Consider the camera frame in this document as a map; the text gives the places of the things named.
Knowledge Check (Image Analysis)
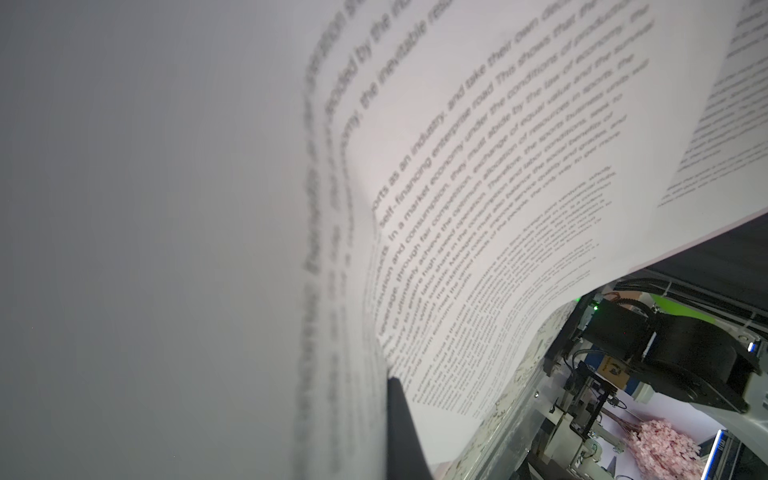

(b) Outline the underlying white paper sheet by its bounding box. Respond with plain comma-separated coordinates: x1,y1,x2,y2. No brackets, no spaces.
1,1,767,479

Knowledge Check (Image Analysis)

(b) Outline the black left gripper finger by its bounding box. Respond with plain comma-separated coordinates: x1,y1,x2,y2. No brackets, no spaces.
386,377,433,480

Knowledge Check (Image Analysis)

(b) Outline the floral patterned table mat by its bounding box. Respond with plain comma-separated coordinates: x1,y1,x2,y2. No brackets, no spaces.
435,301,577,479

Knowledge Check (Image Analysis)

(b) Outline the pink artificial flower bunch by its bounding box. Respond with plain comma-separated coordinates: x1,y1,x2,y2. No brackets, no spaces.
624,420,703,480

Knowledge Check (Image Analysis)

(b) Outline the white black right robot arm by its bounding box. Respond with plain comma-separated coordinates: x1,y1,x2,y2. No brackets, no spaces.
543,291,767,457

